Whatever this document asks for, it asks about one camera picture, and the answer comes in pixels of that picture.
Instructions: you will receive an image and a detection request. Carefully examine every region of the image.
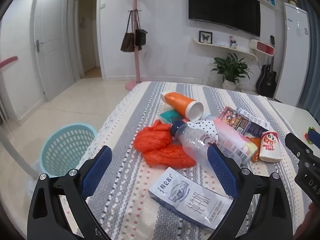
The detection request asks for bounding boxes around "pink coat rack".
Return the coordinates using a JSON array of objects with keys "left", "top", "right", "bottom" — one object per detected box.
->
[{"left": 125, "top": 0, "right": 145, "bottom": 91}]

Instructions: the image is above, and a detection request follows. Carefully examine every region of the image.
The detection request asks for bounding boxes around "black wall television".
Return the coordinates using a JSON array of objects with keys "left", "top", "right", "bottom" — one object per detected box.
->
[{"left": 187, "top": 0, "right": 261, "bottom": 37}]

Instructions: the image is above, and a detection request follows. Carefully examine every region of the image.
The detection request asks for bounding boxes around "pink white plastic bottle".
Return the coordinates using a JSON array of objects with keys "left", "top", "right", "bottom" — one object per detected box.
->
[{"left": 212, "top": 119, "right": 258, "bottom": 165}]

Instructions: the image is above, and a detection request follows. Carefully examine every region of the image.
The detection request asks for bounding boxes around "striped knitted blanket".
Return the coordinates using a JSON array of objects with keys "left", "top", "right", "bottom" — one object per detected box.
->
[{"left": 75, "top": 81, "right": 320, "bottom": 240}]

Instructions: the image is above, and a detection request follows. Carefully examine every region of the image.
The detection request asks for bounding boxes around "teal plastic laundry basket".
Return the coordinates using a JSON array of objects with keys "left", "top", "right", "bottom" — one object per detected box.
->
[{"left": 41, "top": 123, "right": 98, "bottom": 178}]

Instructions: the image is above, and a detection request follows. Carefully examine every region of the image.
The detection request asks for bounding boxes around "colourful toy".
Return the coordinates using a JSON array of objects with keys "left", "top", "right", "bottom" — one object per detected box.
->
[{"left": 305, "top": 127, "right": 320, "bottom": 144}]

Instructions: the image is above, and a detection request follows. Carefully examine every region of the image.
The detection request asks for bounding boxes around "clear bottle with blue cap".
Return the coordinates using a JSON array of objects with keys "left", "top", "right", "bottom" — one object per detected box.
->
[{"left": 170, "top": 120, "right": 218, "bottom": 169}]

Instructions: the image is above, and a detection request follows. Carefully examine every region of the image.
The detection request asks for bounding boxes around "white refrigerator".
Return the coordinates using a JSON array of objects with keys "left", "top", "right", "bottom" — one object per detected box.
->
[{"left": 274, "top": 2, "right": 310, "bottom": 107}]

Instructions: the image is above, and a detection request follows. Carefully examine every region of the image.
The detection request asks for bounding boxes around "white door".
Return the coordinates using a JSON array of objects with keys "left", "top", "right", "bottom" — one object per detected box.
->
[{"left": 34, "top": 0, "right": 75, "bottom": 102}]

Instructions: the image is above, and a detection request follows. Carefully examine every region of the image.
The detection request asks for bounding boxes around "blue grey curtain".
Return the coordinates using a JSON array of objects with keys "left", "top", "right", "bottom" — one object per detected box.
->
[{"left": 300, "top": 0, "right": 320, "bottom": 120}]

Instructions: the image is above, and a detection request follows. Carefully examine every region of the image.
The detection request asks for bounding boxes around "pink handle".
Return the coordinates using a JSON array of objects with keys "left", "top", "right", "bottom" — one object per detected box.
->
[{"left": 0, "top": 56, "right": 18, "bottom": 68}]

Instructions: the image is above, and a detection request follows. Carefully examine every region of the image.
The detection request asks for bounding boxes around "teal snack packet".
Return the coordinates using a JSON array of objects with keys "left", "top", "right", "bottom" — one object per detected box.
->
[{"left": 159, "top": 109, "right": 185, "bottom": 124}]

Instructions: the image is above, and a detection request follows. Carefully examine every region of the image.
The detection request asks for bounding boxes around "orange paper cup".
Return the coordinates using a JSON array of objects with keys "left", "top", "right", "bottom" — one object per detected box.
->
[{"left": 161, "top": 92, "right": 204, "bottom": 122}]

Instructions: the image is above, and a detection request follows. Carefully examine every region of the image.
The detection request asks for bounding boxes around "white black dotted wrapper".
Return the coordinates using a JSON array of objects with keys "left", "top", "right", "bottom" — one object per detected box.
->
[{"left": 186, "top": 120, "right": 218, "bottom": 137}]

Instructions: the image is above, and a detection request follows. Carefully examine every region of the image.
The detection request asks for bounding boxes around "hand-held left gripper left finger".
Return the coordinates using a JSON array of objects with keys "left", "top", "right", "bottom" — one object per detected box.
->
[{"left": 27, "top": 145, "right": 113, "bottom": 240}]

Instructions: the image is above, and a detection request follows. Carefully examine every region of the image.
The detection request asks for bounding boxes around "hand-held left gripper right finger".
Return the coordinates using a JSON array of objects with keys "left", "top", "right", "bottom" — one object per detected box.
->
[{"left": 207, "top": 144, "right": 293, "bottom": 240}]

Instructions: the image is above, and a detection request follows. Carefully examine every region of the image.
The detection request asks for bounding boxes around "black acoustic guitar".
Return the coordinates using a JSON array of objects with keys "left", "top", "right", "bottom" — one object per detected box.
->
[{"left": 255, "top": 35, "right": 277, "bottom": 98}]

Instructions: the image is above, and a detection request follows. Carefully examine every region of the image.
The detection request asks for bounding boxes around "black handbag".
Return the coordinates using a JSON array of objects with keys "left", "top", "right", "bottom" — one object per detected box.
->
[{"left": 135, "top": 10, "right": 148, "bottom": 47}]

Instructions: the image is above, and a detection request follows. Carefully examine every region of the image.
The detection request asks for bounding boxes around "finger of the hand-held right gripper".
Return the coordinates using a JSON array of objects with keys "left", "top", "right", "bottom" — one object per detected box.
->
[{"left": 285, "top": 132, "right": 316, "bottom": 160}]

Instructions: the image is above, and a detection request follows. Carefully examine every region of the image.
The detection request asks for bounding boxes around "potted green plant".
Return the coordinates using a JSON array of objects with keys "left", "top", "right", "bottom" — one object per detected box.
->
[{"left": 209, "top": 53, "right": 250, "bottom": 90}]

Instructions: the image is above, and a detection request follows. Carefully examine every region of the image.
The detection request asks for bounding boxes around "curved white wall shelf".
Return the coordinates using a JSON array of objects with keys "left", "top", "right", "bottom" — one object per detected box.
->
[{"left": 192, "top": 36, "right": 258, "bottom": 60}]

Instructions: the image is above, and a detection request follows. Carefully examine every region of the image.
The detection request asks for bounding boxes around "red white box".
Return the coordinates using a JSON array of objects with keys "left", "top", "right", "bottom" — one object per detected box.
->
[{"left": 249, "top": 39, "right": 275, "bottom": 56}]

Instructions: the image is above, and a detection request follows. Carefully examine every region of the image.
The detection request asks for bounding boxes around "orange plastic bag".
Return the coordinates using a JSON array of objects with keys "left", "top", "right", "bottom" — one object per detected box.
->
[{"left": 133, "top": 119, "right": 197, "bottom": 168}]

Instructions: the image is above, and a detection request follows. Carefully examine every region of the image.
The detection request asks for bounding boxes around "framed butterfly picture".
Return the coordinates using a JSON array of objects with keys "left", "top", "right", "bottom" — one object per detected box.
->
[{"left": 199, "top": 31, "right": 213, "bottom": 43}]

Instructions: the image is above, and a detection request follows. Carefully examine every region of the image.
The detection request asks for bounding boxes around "white blister pill pack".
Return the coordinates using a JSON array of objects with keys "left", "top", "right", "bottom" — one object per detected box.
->
[{"left": 236, "top": 107, "right": 270, "bottom": 128}]

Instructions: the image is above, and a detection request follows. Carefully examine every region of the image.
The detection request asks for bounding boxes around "white red cartoon pouch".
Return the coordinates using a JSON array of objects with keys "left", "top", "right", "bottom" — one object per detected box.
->
[{"left": 259, "top": 130, "right": 283, "bottom": 162}]

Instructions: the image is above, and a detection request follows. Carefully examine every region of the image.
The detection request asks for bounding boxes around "playing card box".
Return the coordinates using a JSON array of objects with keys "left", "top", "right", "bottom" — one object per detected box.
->
[{"left": 219, "top": 106, "right": 250, "bottom": 134}]

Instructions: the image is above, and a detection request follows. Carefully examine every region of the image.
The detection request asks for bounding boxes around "dark blue card packet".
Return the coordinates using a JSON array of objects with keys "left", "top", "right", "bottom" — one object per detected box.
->
[{"left": 246, "top": 121, "right": 269, "bottom": 137}]

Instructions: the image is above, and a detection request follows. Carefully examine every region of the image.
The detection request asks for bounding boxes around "brown handbag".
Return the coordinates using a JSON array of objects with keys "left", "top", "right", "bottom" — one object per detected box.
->
[{"left": 120, "top": 11, "right": 137, "bottom": 53}]

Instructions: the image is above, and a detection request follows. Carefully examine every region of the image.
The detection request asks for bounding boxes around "orange sauce packet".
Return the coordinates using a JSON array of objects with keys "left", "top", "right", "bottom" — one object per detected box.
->
[{"left": 246, "top": 135, "right": 263, "bottom": 163}]

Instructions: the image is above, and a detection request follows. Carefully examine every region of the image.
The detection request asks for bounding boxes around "white printed milk pouch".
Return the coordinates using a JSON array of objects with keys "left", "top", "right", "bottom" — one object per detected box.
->
[{"left": 147, "top": 167, "right": 233, "bottom": 230}]

